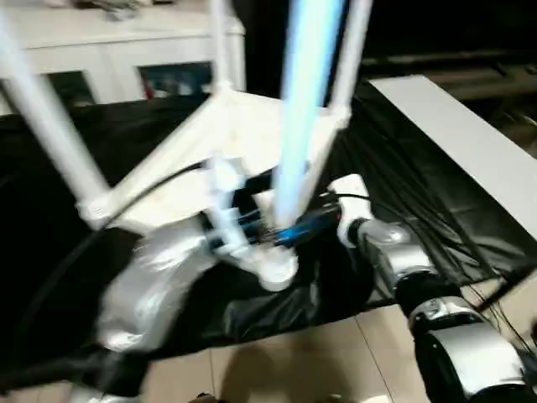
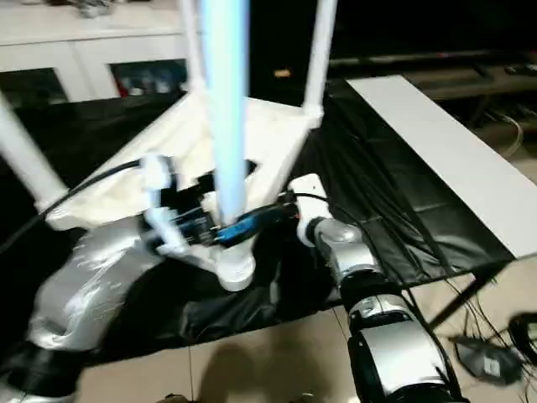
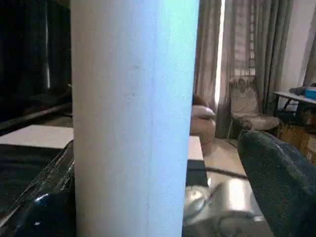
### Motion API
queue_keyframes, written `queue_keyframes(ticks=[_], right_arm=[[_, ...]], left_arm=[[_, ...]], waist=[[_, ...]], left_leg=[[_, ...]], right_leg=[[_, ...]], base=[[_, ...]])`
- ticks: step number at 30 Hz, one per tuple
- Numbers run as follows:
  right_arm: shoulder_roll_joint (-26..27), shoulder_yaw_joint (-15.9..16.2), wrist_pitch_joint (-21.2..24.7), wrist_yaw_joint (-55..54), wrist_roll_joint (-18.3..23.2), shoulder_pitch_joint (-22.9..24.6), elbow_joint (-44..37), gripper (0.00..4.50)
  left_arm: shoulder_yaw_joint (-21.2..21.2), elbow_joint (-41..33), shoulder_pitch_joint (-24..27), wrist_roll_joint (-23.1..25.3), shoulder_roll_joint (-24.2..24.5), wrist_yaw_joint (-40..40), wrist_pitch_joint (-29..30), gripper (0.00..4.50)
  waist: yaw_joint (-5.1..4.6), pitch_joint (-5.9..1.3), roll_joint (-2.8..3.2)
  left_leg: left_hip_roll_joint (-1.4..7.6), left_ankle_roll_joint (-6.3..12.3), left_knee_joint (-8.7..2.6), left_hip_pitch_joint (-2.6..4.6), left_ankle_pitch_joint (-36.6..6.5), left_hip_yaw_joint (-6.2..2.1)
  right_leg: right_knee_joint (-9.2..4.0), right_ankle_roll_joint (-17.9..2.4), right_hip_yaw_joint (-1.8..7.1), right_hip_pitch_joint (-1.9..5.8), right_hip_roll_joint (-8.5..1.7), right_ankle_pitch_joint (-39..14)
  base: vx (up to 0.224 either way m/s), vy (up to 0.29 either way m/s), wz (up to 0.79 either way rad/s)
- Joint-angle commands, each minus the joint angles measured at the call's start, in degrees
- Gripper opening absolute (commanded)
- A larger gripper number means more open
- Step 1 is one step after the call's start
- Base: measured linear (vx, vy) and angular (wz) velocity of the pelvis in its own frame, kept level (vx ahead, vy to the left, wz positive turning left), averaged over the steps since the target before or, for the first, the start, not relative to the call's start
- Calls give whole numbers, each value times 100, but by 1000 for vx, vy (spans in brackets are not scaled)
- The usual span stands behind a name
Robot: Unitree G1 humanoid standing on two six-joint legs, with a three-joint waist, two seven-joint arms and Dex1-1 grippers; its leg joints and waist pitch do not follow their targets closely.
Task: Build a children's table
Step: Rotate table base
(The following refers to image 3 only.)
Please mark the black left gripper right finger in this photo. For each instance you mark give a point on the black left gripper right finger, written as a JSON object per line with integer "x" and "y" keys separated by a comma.
{"x": 284, "y": 187}

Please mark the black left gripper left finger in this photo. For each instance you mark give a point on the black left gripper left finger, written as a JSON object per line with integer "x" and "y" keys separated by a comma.
{"x": 44, "y": 209}

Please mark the white plastic table leg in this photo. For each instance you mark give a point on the white plastic table leg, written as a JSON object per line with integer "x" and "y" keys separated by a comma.
{"x": 133, "y": 111}

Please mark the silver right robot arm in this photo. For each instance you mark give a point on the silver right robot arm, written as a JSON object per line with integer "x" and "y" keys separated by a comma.
{"x": 197, "y": 200}

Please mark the black work mat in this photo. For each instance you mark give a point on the black work mat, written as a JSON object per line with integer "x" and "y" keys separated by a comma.
{"x": 24, "y": 163}

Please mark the brown cardboard box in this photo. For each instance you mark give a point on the brown cardboard box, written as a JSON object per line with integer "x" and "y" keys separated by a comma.
{"x": 298, "y": 138}

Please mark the beige armchair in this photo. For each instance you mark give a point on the beige armchair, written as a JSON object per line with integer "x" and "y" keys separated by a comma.
{"x": 247, "y": 108}

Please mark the grey folding table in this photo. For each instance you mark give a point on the grey folding table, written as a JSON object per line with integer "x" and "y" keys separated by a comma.
{"x": 291, "y": 95}

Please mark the blue box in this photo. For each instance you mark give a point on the blue box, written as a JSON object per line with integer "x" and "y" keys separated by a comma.
{"x": 311, "y": 94}

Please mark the brown round seat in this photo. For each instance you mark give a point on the brown round seat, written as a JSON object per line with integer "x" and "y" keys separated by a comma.
{"x": 202, "y": 123}

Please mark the beige window curtain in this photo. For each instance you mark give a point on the beige window curtain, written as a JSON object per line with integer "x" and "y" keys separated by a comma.
{"x": 209, "y": 49}
{"x": 271, "y": 49}

